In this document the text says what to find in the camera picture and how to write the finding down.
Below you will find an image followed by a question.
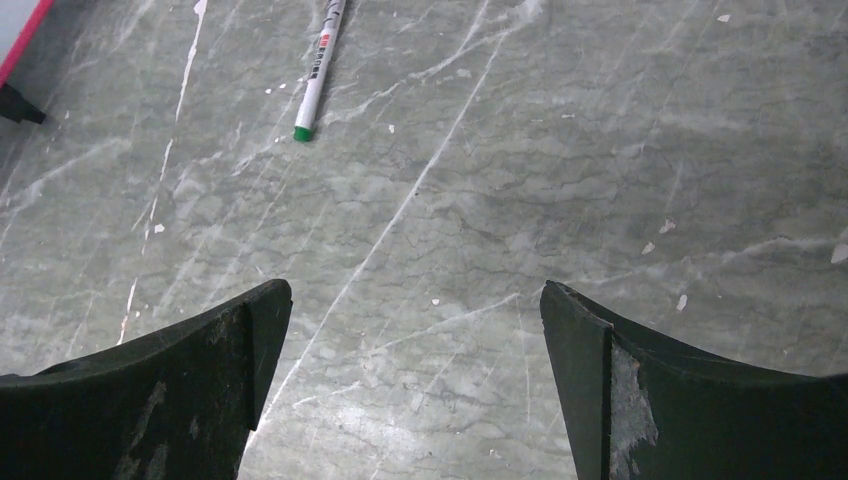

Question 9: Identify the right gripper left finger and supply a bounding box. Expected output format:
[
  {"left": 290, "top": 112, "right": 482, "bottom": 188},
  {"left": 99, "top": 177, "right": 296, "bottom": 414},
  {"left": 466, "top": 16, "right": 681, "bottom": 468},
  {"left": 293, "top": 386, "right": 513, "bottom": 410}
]
[{"left": 1, "top": 279, "right": 293, "bottom": 479}]

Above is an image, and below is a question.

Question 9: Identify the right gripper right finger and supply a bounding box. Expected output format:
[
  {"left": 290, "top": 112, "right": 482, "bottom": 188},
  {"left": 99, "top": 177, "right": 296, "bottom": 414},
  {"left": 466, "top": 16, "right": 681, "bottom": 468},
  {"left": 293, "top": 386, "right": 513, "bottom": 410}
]
[{"left": 540, "top": 281, "right": 847, "bottom": 479}]

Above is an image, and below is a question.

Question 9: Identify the white green whiteboard marker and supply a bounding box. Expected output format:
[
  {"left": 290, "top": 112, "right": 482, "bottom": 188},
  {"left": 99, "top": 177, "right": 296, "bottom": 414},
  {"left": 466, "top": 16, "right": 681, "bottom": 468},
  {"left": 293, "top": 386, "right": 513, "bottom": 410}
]
[{"left": 293, "top": 0, "right": 347, "bottom": 142}]

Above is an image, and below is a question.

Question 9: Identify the pink-framed whiteboard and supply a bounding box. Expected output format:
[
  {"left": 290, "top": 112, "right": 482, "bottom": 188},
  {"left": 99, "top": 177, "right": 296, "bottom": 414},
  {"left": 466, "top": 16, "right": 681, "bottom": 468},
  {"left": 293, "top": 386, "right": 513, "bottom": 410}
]
[{"left": 0, "top": 0, "right": 54, "bottom": 85}]

